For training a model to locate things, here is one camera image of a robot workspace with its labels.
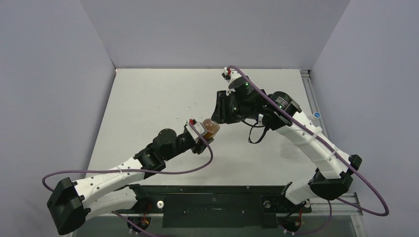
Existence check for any tea bottle red label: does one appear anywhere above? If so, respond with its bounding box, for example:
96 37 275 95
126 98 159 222
202 118 220 140

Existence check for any blue white bottle cap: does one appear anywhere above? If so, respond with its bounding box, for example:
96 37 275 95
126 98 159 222
313 112 321 119

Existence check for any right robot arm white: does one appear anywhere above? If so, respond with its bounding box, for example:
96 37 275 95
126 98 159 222
211 77 362 211

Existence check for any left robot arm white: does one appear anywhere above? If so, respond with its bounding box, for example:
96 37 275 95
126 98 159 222
47 122 213 235

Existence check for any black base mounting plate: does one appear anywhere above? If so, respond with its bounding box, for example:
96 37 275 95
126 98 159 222
116 184 314 228

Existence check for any black cable loop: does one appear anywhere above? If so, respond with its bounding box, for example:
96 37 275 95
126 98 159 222
242 119 271 145

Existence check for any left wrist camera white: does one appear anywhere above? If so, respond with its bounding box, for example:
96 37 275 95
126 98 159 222
185 119 208 143

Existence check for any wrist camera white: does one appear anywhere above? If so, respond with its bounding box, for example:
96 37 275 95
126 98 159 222
221 67 242 84
185 119 208 143

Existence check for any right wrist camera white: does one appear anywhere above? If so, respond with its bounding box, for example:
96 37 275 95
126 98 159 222
221 67 242 84

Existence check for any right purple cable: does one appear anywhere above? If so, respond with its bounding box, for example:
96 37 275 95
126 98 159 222
227 65 390 217

